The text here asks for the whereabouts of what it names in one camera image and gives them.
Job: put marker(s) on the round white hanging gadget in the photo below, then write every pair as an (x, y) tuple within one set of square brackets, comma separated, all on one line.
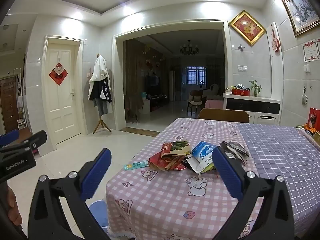
[(304, 99)]

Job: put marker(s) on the green potted plant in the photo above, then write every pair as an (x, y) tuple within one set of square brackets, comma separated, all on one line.
[(255, 86)]

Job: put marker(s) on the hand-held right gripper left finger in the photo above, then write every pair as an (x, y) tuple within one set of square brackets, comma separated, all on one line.
[(96, 175)]

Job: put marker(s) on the torn red wrapper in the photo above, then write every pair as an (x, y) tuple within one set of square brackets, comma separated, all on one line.
[(157, 161)]

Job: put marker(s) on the red gift box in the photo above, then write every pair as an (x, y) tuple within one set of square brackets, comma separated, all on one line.
[(240, 92)]

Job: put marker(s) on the pink checked tablecloth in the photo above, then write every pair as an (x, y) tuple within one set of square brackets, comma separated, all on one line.
[(162, 200)]

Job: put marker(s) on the red box with black picture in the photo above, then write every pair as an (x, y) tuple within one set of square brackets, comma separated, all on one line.
[(314, 118)]

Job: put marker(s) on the person's left hand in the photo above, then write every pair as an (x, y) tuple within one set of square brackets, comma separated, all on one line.
[(13, 205)]

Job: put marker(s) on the white shelf rack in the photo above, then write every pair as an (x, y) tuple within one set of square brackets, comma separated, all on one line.
[(23, 100)]

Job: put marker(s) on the red diamond door decoration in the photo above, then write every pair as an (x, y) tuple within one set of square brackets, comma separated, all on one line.
[(58, 73)]

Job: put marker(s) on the grey pants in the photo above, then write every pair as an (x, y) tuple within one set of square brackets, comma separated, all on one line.
[(101, 107)]

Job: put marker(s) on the brown wooden entrance door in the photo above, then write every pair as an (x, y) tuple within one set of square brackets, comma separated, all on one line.
[(8, 105)]

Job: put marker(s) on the red round hanging ornament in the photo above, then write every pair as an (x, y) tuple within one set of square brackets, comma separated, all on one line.
[(275, 45)]

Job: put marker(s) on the framed blossom painting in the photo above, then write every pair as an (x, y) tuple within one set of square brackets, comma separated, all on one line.
[(303, 10)]

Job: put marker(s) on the white standing air conditioner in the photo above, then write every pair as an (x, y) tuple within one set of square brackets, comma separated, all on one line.
[(172, 86)]

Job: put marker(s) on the wooden coat rack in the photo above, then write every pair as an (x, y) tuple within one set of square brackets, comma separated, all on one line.
[(102, 124)]

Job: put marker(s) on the barred window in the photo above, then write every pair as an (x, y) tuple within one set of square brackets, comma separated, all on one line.
[(196, 75)]

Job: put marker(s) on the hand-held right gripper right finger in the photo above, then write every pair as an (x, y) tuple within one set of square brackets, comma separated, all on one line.
[(227, 175)]

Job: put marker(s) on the dark wooden armchair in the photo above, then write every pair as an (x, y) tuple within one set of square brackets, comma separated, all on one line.
[(195, 97)]

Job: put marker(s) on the purple checked tablecloth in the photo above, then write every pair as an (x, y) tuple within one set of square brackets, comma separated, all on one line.
[(287, 155)]

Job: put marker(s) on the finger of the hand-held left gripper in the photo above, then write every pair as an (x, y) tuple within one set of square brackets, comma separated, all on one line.
[(7, 137), (36, 140)]

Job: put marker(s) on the blue and white packet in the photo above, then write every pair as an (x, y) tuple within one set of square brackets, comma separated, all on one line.
[(203, 152)]

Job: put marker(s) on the dark foil wrapper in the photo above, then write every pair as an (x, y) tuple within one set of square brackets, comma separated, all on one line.
[(226, 148)]

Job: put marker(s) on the gold framed diamond picture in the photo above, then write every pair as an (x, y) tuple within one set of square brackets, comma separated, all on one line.
[(247, 27)]

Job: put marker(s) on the white wall socket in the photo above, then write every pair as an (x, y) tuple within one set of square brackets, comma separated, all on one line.
[(306, 68)]

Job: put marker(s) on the red printed snack bag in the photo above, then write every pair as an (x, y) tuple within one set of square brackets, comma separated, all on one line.
[(175, 147)]

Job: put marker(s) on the white and black sideboard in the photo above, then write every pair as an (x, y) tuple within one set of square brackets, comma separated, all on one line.
[(252, 106)]

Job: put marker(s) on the blue plastic bin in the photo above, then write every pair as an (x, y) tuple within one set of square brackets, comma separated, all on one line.
[(98, 212)]

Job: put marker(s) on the brown doormat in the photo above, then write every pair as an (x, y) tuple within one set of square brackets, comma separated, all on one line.
[(138, 132)]

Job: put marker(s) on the white panelled door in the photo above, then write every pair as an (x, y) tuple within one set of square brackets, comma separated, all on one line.
[(62, 92)]

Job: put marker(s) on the butterfly wall decoration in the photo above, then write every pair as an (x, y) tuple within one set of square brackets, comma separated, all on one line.
[(241, 48)]

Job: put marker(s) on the green tube wrapper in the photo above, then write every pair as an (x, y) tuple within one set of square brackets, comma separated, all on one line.
[(136, 165)]

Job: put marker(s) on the red bordered certificate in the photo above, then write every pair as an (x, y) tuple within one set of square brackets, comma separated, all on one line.
[(311, 51)]

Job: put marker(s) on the silver foil wrapper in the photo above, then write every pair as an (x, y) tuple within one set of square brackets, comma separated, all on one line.
[(238, 147)]

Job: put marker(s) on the dark jacket with white stripes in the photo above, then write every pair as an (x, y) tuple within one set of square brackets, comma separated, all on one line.
[(100, 92)]

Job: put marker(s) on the white light switch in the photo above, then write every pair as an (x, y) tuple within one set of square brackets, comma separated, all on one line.
[(242, 68)]

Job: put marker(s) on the black chandelier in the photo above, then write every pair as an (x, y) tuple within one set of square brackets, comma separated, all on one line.
[(188, 48)]

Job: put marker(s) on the wooden chair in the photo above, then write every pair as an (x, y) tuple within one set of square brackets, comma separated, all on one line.
[(222, 116)]

